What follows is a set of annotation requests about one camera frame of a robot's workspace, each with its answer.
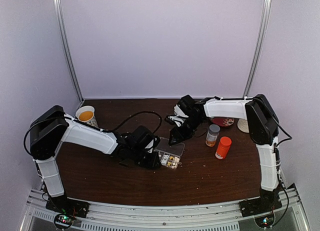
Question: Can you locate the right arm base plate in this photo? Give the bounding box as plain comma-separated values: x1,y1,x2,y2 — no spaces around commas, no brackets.
239,197,283,229

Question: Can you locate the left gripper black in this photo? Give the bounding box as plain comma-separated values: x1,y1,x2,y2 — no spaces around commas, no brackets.
129,145,162,170

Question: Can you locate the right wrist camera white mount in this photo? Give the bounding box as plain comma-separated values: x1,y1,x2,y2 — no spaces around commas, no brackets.
164,114,188,127

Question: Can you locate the floral mug with orange liquid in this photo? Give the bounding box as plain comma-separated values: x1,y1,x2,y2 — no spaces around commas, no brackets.
75,105,99,128

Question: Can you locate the red floral plate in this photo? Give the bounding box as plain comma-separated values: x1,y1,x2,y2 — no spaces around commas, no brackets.
211,117,235,128

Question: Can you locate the left aluminium frame post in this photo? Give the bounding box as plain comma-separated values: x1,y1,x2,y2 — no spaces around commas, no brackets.
53,0,84,104

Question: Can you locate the white scalloped bowl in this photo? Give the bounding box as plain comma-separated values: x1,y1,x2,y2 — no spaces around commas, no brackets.
174,104,188,118

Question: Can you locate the aluminium frame post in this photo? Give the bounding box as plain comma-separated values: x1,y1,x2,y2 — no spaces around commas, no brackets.
53,0,84,104
242,0,272,98

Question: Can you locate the clear plastic pill organizer box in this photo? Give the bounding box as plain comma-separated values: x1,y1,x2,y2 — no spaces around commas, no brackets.
154,137,185,170

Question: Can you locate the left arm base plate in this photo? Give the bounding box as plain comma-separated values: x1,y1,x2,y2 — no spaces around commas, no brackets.
45,195,90,230

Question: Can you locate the front aluminium rail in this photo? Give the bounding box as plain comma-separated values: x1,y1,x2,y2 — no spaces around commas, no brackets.
18,188,310,231

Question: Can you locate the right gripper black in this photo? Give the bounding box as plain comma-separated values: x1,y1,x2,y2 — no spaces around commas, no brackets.
169,115,205,146

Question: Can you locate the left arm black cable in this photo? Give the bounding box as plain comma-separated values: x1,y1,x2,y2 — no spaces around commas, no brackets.
99,111,163,137

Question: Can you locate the orange pill bottle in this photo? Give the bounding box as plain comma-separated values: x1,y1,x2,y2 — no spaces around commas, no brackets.
215,136,232,160

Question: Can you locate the amber bottle with grey cap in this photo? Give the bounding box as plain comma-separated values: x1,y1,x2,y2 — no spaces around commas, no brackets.
205,124,221,147

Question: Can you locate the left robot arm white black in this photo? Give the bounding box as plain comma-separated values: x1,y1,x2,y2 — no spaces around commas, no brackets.
23,105,161,213

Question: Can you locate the cream ceramic mug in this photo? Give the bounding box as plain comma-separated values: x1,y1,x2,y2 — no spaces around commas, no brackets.
237,119,249,134

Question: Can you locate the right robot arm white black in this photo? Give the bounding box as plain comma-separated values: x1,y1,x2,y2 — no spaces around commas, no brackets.
166,94,284,212

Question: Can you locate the right aluminium frame post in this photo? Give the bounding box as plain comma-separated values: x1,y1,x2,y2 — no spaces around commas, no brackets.
242,0,272,98

